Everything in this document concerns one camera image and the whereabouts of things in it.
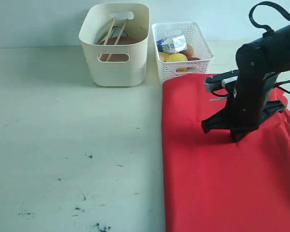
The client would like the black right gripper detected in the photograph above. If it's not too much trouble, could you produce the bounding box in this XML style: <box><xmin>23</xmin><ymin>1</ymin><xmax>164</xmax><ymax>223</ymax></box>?
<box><xmin>201</xmin><ymin>72</ymin><xmax>287</xmax><ymax>143</ymax></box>

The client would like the red tablecloth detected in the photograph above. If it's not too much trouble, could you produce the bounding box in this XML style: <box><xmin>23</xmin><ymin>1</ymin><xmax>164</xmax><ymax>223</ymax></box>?
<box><xmin>162</xmin><ymin>74</ymin><xmax>290</xmax><ymax>232</ymax></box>

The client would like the fried chicken nugget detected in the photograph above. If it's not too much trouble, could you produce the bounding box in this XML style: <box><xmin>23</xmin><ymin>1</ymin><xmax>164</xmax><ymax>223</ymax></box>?
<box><xmin>176</xmin><ymin>68</ymin><xmax>187</xmax><ymax>73</ymax></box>

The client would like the red sausage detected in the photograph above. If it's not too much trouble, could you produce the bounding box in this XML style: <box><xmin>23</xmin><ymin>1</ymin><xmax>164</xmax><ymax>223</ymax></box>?
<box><xmin>187</xmin><ymin>56</ymin><xmax>201</xmax><ymax>61</ymax></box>

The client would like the brown egg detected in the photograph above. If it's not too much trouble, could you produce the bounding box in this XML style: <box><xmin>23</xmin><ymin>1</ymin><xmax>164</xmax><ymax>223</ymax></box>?
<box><xmin>182</xmin><ymin>44</ymin><xmax>194</xmax><ymax>57</ymax></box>

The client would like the yellow lemon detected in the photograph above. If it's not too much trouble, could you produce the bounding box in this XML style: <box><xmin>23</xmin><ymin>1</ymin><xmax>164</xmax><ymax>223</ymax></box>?
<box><xmin>165</xmin><ymin>53</ymin><xmax>188</xmax><ymax>62</ymax></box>

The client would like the yellow cheese wedge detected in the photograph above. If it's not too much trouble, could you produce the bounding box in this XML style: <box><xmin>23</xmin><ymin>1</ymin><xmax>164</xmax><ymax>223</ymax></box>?
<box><xmin>159</xmin><ymin>52</ymin><xmax>171</xmax><ymax>62</ymax></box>

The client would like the blue white milk carton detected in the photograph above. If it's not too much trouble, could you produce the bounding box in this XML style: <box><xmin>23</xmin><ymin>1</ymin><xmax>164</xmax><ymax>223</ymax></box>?
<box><xmin>156</xmin><ymin>35</ymin><xmax>187</xmax><ymax>54</ymax></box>

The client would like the brown round plate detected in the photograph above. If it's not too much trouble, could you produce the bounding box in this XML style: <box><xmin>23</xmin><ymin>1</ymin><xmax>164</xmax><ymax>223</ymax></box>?
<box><xmin>98</xmin><ymin>36</ymin><xmax>139</xmax><ymax>62</ymax></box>

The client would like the wooden chopstick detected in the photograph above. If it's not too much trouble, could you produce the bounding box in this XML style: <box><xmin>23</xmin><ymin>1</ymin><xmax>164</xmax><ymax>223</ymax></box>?
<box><xmin>106</xmin><ymin>19</ymin><xmax>128</xmax><ymax>62</ymax></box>
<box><xmin>98</xmin><ymin>17</ymin><xmax>116</xmax><ymax>62</ymax></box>

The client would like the stainless steel cup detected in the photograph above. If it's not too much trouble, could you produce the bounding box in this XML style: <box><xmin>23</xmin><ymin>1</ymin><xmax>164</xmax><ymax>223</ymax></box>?
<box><xmin>110</xmin><ymin>26</ymin><xmax>128</xmax><ymax>38</ymax></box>

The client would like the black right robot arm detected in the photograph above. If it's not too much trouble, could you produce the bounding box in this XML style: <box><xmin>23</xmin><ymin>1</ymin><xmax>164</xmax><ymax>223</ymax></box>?
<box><xmin>201</xmin><ymin>25</ymin><xmax>290</xmax><ymax>142</ymax></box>

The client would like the white perforated plastic basket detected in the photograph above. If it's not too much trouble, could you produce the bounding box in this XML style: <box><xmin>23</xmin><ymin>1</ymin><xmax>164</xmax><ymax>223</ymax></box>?
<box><xmin>152</xmin><ymin>22</ymin><xmax>214</xmax><ymax>83</ymax></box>

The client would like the cream plastic bin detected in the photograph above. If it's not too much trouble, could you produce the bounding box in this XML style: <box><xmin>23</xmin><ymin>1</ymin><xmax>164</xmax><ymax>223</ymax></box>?
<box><xmin>79</xmin><ymin>3</ymin><xmax>150</xmax><ymax>87</ymax></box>

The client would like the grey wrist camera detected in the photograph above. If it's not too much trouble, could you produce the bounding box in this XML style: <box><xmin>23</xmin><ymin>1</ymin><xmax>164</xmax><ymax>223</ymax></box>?
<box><xmin>204</xmin><ymin>70</ymin><xmax>239</xmax><ymax>92</ymax></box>

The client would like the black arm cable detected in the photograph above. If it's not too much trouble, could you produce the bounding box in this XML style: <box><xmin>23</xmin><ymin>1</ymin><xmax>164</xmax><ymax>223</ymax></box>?
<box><xmin>248</xmin><ymin>1</ymin><xmax>290</xmax><ymax>32</ymax></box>

